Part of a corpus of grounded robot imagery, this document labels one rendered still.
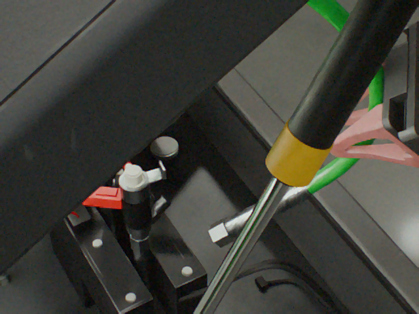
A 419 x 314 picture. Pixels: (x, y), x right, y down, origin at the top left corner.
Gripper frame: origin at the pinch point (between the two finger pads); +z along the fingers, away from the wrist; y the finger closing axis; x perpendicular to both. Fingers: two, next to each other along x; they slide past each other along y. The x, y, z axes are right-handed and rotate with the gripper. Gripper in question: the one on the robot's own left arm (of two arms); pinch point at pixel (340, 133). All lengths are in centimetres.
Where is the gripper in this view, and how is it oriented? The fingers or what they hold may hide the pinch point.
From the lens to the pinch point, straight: 68.3
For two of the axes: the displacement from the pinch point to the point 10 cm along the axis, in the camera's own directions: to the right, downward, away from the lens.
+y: -1.4, 8.5, -5.1
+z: -6.9, 2.8, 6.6
